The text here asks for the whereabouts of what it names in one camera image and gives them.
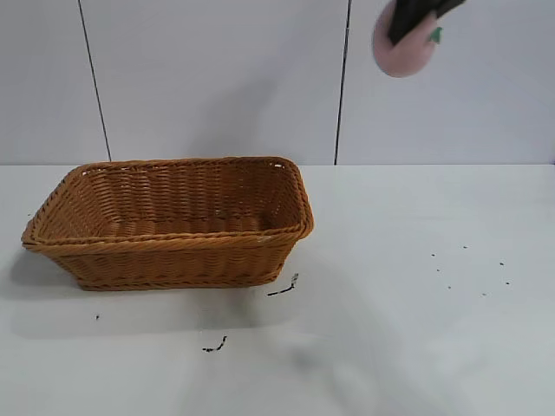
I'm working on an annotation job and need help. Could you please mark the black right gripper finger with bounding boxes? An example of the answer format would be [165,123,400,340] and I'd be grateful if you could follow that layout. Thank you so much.
[386,0,438,47]
[435,0,468,21]

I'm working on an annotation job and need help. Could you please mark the pink peach with green leaf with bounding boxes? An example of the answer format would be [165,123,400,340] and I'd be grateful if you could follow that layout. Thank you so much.
[370,0,445,79]

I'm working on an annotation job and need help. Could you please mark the brown woven wicker basket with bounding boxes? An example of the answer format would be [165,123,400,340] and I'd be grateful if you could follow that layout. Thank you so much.
[21,156,316,292]

